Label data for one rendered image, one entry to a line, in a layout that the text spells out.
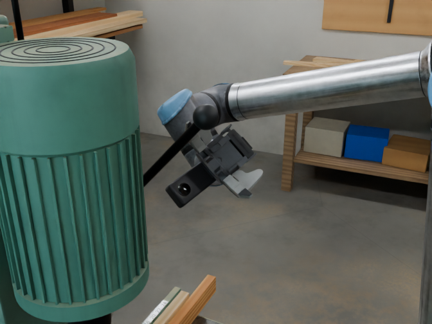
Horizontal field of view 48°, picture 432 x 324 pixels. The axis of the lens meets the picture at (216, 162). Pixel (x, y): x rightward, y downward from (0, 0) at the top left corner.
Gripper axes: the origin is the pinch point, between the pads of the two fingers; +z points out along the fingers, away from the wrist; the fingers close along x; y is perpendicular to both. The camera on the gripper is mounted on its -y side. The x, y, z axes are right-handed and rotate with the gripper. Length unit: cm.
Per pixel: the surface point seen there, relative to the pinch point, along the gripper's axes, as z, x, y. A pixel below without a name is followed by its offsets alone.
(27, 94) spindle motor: 28.5, -16.3, -12.0
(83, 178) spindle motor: 23.6, -7.5, -13.8
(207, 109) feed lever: 13.1, -5.7, 2.4
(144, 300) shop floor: -172, 28, -56
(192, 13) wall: -310, -107, 92
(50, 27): -226, -132, -4
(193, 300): -26.8, 18.4, -19.9
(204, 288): -30.1, 18.6, -16.8
